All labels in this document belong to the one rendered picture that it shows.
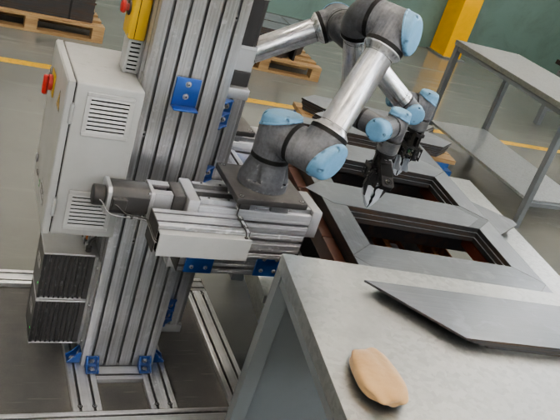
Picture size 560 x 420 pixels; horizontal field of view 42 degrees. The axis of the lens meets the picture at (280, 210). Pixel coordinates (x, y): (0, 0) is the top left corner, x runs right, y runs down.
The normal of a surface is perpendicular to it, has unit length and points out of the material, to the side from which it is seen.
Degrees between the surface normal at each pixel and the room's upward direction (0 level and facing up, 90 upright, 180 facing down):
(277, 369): 90
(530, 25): 90
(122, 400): 0
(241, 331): 0
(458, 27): 90
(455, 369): 0
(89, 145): 90
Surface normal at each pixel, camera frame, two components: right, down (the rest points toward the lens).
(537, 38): 0.34, 0.50
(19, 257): 0.29, -0.86
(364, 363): 0.04, -0.86
